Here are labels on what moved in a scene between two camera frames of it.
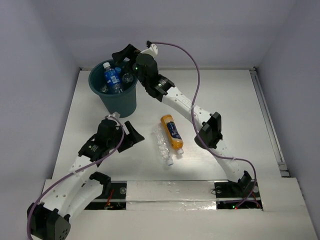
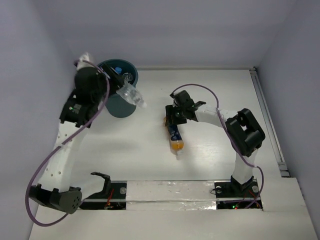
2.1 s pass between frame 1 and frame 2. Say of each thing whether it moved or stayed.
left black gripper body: moved
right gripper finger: moved
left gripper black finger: moved
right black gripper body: moved
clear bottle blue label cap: stayed
